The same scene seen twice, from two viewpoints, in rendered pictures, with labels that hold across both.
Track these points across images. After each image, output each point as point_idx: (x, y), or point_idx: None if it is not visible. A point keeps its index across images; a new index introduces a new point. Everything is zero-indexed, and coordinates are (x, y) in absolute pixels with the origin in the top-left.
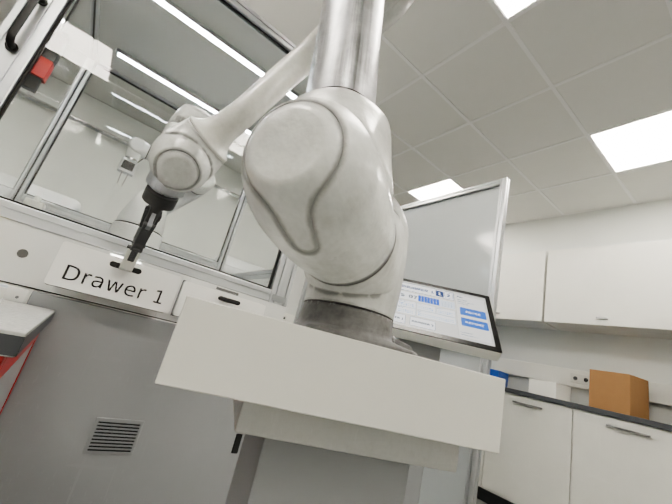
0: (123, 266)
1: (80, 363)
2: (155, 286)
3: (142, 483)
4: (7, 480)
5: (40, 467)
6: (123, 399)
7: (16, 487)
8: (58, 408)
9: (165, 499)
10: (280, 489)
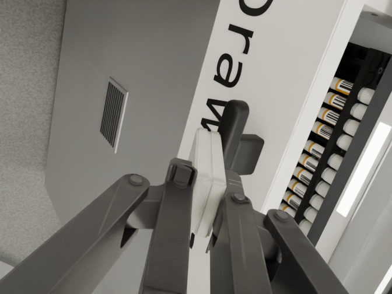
0: (193, 143)
1: (176, 63)
2: None
3: (84, 142)
4: (109, 1)
5: (110, 32)
6: (135, 128)
7: (105, 11)
8: (142, 41)
9: (74, 163)
10: None
